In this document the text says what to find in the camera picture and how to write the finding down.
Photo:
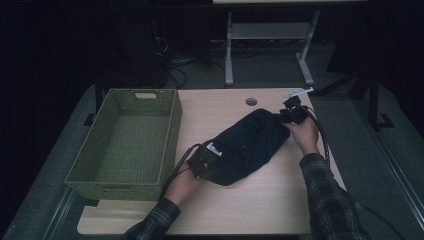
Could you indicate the person's left hand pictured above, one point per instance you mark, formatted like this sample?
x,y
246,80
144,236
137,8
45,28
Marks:
x,y
180,188

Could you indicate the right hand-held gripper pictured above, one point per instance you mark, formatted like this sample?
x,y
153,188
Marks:
x,y
295,113

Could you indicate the white metal table frame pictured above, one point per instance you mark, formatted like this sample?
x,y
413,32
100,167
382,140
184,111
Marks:
x,y
266,31

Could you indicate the person's right hand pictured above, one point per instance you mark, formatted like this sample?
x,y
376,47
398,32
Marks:
x,y
305,135

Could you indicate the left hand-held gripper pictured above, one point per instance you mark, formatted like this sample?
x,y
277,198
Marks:
x,y
201,163

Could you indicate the dark navy garment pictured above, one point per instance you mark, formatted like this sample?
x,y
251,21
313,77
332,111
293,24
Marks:
x,y
248,146

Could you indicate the green woven basket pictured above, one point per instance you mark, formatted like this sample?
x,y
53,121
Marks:
x,y
100,150

